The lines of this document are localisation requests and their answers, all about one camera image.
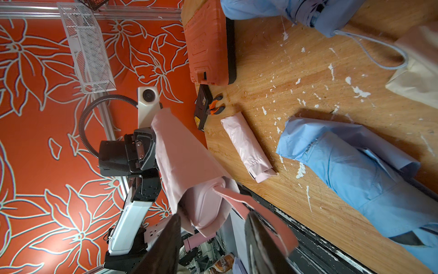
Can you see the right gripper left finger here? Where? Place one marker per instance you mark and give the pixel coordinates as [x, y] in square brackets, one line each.
[163, 257]

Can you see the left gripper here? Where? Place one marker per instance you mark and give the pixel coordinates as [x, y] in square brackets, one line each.
[141, 150]

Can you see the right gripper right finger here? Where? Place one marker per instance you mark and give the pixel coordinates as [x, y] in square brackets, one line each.
[264, 256]

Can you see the pink umbrella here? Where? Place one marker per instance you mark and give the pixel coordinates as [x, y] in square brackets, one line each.
[200, 189]
[248, 148]

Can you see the blue umbrella front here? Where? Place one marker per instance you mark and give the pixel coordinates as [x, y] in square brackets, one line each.
[372, 176]

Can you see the blue umbrella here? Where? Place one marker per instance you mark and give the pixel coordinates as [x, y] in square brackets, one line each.
[372, 176]
[327, 17]

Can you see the blue umbrella back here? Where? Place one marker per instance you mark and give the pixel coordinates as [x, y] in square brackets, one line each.
[327, 17]

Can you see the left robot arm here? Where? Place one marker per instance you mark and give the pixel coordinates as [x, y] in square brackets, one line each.
[126, 244]

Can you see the black box yellow label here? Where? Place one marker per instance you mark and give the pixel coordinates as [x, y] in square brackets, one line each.
[203, 101]

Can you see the orange black pliers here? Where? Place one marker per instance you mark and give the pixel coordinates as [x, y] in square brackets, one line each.
[213, 108]

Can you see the orange plastic tool case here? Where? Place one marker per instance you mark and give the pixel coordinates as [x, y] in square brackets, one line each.
[210, 39]

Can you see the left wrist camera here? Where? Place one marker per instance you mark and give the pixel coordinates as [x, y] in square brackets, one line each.
[148, 105]

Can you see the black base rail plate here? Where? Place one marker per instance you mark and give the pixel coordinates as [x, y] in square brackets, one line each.
[314, 255]

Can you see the white mesh wall basket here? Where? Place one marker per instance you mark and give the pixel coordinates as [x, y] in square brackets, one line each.
[85, 40]

